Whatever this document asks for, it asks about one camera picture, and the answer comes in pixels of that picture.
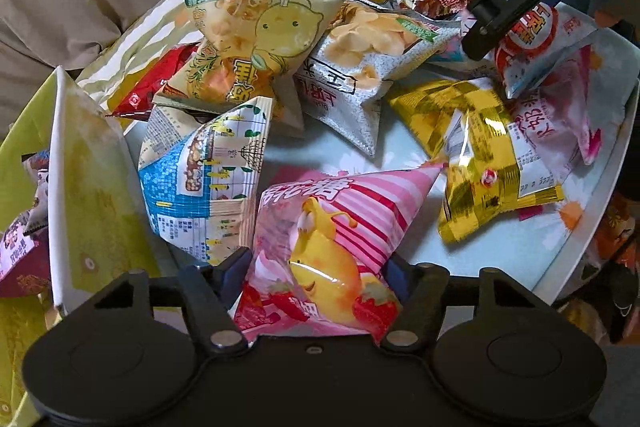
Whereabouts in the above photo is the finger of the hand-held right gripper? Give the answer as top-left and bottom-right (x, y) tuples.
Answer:
(460, 2), (521, 62)

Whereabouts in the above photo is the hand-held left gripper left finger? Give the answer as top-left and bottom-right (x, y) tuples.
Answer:
(92, 247), (253, 355)

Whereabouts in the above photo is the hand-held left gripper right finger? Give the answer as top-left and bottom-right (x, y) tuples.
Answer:
(380, 254), (538, 353)

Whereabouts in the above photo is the white red snack packet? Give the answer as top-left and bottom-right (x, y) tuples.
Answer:
(492, 2), (601, 100)

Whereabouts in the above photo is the pink striped marshmallow packet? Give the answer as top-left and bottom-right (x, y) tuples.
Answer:
(232, 162), (448, 343)

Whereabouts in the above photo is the gold foil snack packet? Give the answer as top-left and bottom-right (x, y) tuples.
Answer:
(387, 77), (566, 245)

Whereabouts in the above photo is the yellow-green cardboard box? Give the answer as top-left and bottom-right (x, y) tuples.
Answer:
(0, 67), (166, 427)

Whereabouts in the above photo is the pile of mixed packets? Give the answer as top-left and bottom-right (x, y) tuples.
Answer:
(0, 149), (53, 298)

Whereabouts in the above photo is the blue white snack packet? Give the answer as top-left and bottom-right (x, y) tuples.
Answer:
(137, 97), (273, 265)

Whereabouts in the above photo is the light blue daisy tablecloth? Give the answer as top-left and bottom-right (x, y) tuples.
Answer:
(75, 0), (640, 308)

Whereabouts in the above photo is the pale pink snack packet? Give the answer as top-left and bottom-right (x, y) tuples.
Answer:
(505, 42), (626, 188)

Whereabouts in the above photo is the grey white chips packet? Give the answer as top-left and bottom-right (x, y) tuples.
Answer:
(292, 0), (461, 158)

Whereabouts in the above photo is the yellow lemon chips packet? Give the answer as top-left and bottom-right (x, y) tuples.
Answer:
(152, 0), (351, 138)

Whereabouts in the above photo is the green striped floral blanket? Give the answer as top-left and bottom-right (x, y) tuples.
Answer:
(75, 0), (396, 108)

